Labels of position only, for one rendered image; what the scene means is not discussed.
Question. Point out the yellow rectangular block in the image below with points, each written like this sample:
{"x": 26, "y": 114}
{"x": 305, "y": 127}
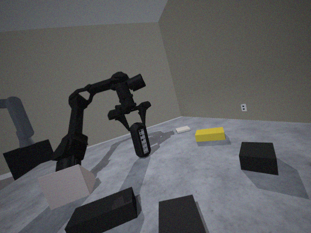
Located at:
{"x": 213, "y": 134}

